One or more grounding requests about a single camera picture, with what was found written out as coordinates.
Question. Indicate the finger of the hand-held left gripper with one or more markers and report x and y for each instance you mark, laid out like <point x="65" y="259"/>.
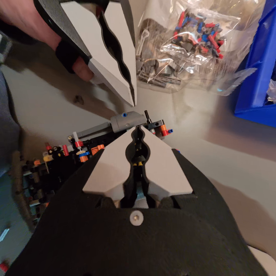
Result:
<point x="127" y="47"/>
<point x="103" y="54"/>

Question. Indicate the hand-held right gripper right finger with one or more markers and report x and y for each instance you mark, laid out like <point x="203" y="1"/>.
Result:
<point x="168" y="170"/>

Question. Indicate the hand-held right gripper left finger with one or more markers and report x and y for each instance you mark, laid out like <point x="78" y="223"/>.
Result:
<point x="105" y="170"/>

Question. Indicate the partly built lego car model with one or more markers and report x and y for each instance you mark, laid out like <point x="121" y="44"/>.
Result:
<point x="54" y="163"/>

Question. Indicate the small dark grey lego connector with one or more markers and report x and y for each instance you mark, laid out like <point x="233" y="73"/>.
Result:
<point x="78" y="99"/>

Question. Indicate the clear bag of lego parts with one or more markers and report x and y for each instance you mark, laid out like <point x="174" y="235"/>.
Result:
<point x="194" y="47"/>

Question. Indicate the blue-grey square lego tile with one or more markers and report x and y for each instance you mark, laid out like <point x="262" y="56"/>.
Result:
<point x="4" y="234"/>

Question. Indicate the red and grey lego piece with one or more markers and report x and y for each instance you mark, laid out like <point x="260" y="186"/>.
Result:
<point x="3" y="267"/>

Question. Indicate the person's left hand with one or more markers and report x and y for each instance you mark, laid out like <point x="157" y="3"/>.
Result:
<point x="25" y="17"/>

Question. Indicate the blue plastic bin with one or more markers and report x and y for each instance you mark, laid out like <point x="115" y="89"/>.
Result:
<point x="258" y="86"/>

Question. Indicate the pile of clear plastic bags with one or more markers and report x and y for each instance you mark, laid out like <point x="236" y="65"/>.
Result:
<point x="272" y="90"/>

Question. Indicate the white book stand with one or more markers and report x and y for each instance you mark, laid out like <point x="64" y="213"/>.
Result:
<point x="264" y="261"/>

